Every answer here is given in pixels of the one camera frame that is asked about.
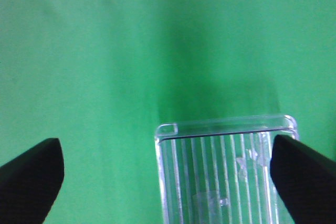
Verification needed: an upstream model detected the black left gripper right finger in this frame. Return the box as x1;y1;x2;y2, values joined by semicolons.
270;135;335;223

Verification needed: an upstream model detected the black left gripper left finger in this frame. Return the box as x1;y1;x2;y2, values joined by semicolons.
1;138;65;223

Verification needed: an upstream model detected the clear left plastic container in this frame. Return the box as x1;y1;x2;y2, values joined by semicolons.
154;115;299;223

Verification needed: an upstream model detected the green tablecloth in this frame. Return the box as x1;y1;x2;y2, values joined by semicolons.
1;0;335;223

